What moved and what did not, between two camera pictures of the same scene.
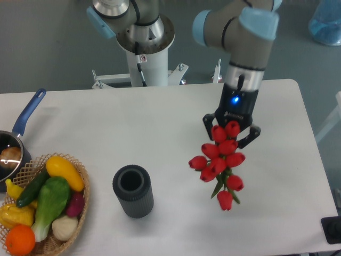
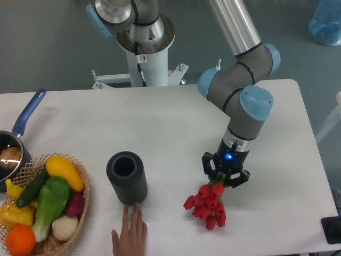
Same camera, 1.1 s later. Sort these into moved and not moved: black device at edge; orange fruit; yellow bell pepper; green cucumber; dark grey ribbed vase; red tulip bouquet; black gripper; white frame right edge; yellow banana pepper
Moved: dark grey ribbed vase; black gripper; red tulip bouquet
Not moved: green cucumber; yellow banana pepper; black device at edge; yellow bell pepper; orange fruit; white frame right edge
